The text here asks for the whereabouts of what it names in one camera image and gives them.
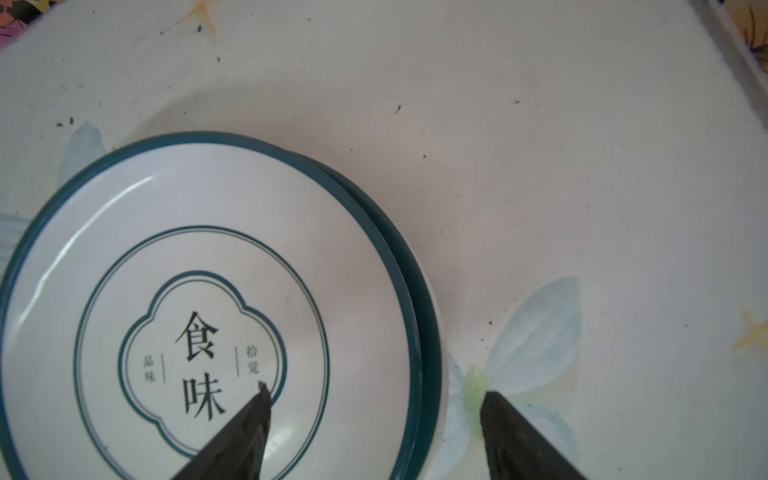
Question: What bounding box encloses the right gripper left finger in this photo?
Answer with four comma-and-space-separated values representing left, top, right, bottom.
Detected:
173, 382, 271, 480

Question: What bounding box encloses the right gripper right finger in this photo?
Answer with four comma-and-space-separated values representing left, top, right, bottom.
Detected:
480, 391, 586, 480

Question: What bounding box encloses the teal rimmed Chinese character plate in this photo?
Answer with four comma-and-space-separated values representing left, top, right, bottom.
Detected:
1, 132, 440, 479

